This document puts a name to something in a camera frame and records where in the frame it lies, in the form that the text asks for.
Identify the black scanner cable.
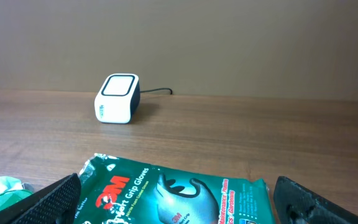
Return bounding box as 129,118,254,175
139,87,173,95

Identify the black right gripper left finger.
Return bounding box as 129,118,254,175
0,173,81,224

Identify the white barcode scanner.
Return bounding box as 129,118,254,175
94,73,140,124

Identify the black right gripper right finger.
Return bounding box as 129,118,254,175
273,176,358,224

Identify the green 3M gloves packet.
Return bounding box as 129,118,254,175
74,154,275,224

